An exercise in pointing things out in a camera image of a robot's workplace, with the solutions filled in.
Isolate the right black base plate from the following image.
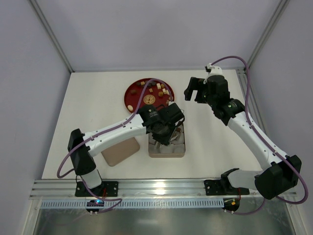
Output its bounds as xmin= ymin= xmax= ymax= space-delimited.
xmin=204 ymin=179 xmax=250 ymax=196

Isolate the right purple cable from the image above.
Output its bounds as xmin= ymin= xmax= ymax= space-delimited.
xmin=210 ymin=55 xmax=309 ymax=215

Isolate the gold square tin box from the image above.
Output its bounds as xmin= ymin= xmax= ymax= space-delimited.
xmin=148 ymin=124 xmax=186 ymax=158

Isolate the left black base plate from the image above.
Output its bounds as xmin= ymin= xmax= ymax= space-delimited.
xmin=75 ymin=181 xmax=119 ymax=197

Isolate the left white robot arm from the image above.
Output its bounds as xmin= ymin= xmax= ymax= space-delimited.
xmin=67 ymin=103 xmax=185 ymax=190

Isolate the slotted cable duct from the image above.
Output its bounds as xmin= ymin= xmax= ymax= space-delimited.
xmin=40 ymin=198 xmax=224 ymax=210

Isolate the frame post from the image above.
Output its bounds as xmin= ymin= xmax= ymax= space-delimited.
xmin=28 ymin=0 xmax=74 ymax=73
xmin=244 ymin=0 xmax=290 ymax=71

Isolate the gold square tin lid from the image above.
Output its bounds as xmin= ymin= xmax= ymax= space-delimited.
xmin=101 ymin=138 xmax=140 ymax=166

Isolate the red round tray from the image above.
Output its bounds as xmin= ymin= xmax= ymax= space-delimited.
xmin=124 ymin=78 xmax=175 ymax=113

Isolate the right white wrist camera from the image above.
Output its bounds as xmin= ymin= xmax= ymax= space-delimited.
xmin=204 ymin=63 xmax=223 ymax=83

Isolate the left frame post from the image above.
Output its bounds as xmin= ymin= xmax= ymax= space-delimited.
xmin=28 ymin=0 xmax=74 ymax=73

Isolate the aluminium rail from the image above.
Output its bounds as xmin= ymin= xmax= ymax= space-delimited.
xmin=29 ymin=178 xmax=261 ymax=199

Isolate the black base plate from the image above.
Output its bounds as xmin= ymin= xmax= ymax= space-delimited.
xmin=204 ymin=179 xmax=250 ymax=196
xmin=75 ymin=181 xmax=119 ymax=197

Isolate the right frame post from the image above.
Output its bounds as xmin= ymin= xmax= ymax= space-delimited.
xmin=244 ymin=0 xmax=290 ymax=71

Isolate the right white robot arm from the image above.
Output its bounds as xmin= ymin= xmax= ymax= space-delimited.
xmin=184 ymin=75 xmax=302 ymax=200

